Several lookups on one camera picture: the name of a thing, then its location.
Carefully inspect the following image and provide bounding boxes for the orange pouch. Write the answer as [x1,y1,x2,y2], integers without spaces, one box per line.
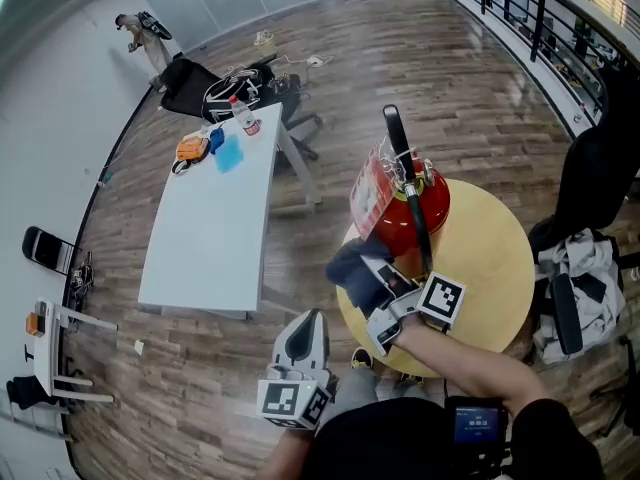
[171,135,211,175]

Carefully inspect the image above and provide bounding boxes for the red fire extinguisher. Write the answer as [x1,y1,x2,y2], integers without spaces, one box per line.
[348,103,451,274]

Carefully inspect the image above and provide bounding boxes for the person's left forearm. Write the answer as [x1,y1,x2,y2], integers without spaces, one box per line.
[267,425,321,480]

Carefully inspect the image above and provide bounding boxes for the small beige basket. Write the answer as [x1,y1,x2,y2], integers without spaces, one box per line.
[253,30,277,59]

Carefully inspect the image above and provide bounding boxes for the grey clothing pile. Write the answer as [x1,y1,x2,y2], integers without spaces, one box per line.
[533,227,626,365]

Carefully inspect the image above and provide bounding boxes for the round yellow wooden table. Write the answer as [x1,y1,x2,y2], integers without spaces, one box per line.
[335,177,536,378]

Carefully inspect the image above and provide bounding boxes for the black garment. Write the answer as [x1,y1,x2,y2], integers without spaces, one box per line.
[7,375,59,410]

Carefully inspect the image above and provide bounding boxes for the red label water bottle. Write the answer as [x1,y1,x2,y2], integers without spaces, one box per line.
[228,94,261,138]

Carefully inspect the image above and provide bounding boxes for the person's right forearm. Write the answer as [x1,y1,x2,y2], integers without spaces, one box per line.
[394,312,551,414]

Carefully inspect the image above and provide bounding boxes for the person's black shirt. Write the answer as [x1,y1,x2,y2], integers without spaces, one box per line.
[254,397,609,480]

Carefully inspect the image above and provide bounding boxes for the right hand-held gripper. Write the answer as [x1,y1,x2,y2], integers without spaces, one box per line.
[360,255,467,357]

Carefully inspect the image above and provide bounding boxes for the black metal railing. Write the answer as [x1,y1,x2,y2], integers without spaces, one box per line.
[429,0,640,134]

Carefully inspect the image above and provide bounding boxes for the black chest-mounted screen device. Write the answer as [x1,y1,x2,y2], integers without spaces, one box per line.
[443,395,511,462]

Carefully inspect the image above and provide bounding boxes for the black mesh office chair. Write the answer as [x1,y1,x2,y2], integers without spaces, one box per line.
[528,67,640,357]

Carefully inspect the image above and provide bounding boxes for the dark blue cloth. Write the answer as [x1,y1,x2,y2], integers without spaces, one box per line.
[325,237,396,312]

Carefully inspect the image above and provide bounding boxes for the tangle of cables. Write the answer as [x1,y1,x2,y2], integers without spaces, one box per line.
[69,252,95,294]

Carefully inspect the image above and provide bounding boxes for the white desk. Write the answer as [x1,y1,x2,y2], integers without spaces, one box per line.
[137,101,324,322]

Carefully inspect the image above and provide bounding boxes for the light blue cloth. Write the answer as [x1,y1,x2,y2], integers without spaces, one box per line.
[213,135,245,174]

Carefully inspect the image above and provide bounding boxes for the small white table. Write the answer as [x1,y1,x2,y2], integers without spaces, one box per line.
[32,298,119,403]

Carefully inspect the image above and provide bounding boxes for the black white backpack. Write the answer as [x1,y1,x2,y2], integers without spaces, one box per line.
[202,67,264,123]

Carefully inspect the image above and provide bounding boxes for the person's grey trousers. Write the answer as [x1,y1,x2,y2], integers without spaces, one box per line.
[324,367,434,412]

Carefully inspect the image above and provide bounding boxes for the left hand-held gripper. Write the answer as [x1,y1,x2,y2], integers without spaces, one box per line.
[255,308,335,430]

